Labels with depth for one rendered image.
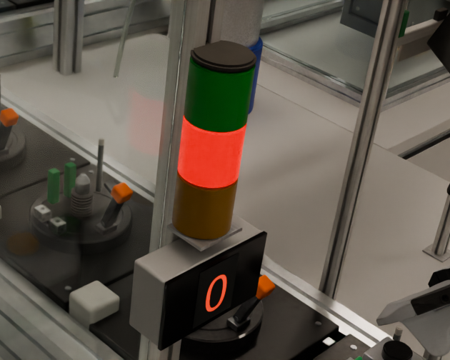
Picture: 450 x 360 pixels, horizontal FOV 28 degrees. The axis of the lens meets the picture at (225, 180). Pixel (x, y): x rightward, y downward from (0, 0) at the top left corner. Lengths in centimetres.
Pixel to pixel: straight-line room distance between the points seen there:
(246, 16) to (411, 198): 46
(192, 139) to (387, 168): 107
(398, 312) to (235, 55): 30
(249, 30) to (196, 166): 106
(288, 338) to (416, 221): 55
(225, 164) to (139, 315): 15
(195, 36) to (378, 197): 100
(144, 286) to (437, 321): 27
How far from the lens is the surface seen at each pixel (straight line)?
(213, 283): 76
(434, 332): 84
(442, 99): 208
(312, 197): 159
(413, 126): 192
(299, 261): 142
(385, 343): 94
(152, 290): 73
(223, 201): 72
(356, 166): 112
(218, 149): 69
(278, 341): 110
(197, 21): 67
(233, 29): 172
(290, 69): 204
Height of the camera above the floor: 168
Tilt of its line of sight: 31 degrees down
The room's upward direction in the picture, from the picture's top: 8 degrees clockwise
